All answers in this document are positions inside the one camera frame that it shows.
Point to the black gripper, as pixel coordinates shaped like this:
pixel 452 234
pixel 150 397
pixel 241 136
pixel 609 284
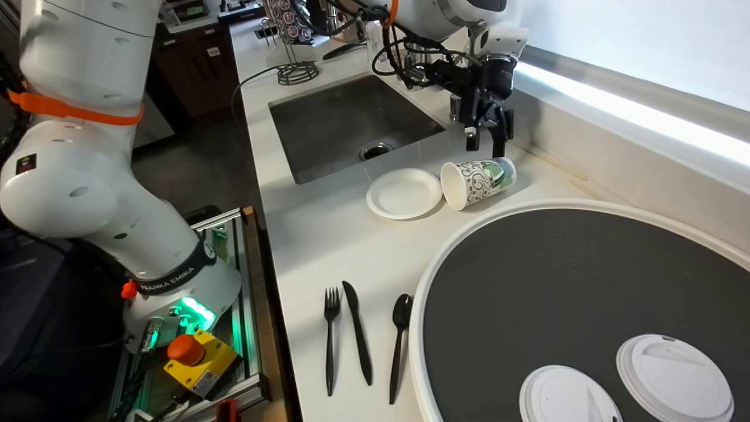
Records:
pixel 489 84

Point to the patterned paper cup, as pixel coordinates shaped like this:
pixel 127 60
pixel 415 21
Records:
pixel 471 183

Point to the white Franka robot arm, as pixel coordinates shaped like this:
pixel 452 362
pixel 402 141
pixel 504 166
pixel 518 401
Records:
pixel 72 178

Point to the small white plate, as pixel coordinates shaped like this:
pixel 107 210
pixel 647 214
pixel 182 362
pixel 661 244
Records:
pixel 402 193

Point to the white cup lid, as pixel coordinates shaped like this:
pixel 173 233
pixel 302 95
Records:
pixel 673 379
pixel 567 397

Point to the small chrome sink knob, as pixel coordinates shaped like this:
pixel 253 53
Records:
pixel 458 105

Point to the round sink drain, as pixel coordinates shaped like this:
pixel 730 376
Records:
pixel 376 151

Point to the stainless steel sink basin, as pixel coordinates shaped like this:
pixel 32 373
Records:
pixel 335 124

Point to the round black white-rimmed tray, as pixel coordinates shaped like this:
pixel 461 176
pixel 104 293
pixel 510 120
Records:
pixel 546 288

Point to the large black spoon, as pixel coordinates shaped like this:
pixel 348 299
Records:
pixel 340 53

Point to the black plastic spoon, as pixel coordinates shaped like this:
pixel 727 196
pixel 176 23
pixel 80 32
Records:
pixel 398 342

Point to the black plastic knife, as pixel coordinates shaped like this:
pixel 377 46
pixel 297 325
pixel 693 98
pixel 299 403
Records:
pixel 356 332

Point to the black plastic fork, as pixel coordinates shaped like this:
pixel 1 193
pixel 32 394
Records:
pixel 330 342

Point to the dark brown cabinet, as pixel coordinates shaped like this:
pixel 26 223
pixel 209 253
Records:
pixel 196 71

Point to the metal robot mounting cart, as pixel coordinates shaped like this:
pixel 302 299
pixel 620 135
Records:
pixel 246 313

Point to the yellow emergency stop box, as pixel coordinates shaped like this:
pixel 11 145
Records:
pixel 199 363

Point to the black fabric bag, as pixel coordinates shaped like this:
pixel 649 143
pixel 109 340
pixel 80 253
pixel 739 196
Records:
pixel 47 336

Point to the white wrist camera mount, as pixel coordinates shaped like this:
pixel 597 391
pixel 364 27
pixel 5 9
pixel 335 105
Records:
pixel 504 41

